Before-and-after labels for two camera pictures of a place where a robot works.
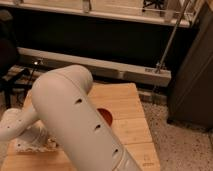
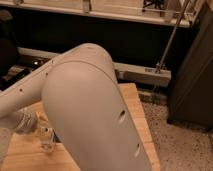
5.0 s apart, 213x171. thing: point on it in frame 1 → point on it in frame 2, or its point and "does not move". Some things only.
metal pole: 159,66 does not move
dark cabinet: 190,92 does not move
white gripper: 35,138 → 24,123
